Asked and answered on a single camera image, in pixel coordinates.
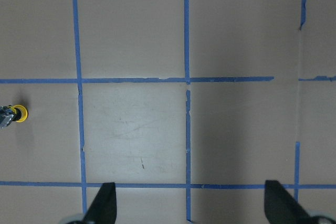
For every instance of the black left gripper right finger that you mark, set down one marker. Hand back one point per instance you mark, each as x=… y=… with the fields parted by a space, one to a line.
x=280 y=207

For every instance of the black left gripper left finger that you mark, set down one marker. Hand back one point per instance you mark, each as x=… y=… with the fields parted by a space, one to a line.
x=104 y=206

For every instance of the yellow push button switch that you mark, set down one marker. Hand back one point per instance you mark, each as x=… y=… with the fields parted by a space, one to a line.
x=13 y=113

